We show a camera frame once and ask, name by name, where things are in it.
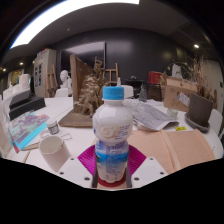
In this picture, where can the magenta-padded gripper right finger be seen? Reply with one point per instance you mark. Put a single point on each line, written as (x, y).
(148, 168)

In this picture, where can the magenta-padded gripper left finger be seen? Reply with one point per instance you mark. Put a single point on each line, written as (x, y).
(75, 168)

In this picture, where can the white bottle with blue cap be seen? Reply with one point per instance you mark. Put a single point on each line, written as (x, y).
(112, 133)

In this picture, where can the white ceramic mug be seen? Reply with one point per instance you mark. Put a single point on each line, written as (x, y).
(55, 155)

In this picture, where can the beige canvas mat with slats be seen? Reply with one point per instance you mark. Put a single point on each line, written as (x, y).
(180, 146)

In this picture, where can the small paint jar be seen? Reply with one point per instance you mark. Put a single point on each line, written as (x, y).
(53, 127)

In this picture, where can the wooden stick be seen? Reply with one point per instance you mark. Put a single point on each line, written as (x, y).
(30, 146)

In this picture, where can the small yellow tag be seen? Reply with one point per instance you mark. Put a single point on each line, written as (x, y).
(180, 128)

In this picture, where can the grey printed newspaper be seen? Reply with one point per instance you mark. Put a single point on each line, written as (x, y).
(150, 116)

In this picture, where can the small white cup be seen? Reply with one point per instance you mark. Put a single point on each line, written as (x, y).
(172, 113)

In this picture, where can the colourful painted sheet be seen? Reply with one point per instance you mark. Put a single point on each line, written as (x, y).
(28, 128)

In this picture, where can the wooden sculpture on board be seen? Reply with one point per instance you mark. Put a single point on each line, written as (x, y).
(88, 96)

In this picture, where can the grey glass bottle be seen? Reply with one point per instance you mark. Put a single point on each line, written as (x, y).
(143, 94)

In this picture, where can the large black flat box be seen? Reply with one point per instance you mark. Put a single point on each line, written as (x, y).
(28, 107)

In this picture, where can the white plastic chair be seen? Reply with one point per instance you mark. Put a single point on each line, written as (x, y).
(61, 92)
(128, 90)
(216, 120)

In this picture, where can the dry plant in grey pot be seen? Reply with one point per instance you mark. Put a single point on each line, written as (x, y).
(200, 110)

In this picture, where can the brown cardboard box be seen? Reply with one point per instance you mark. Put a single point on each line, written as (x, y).
(175, 95)

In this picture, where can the white cloth bag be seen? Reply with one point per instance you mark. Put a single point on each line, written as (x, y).
(4, 130)

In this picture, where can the small black flat box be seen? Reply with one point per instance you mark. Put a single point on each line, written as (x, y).
(19, 98)

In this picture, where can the white plaster bust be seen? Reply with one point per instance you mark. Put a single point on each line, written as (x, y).
(65, 78)

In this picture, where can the small white glue bottle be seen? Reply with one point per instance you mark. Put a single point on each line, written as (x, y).
(119, 82)

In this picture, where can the wooden easel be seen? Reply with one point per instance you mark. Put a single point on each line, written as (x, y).
(110, 74)
(52, 80)

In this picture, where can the red box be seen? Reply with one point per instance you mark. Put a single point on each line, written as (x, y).
(155, 77)

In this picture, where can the white cabinet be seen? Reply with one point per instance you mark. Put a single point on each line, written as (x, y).
(41, 73)

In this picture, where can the white plaster statue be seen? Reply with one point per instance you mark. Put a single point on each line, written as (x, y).
(176, 70)

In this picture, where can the long white ceiling light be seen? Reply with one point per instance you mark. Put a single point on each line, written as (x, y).
(66, 8)

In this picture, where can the black wall screen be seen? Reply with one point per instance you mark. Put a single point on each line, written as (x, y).
(83, 53)

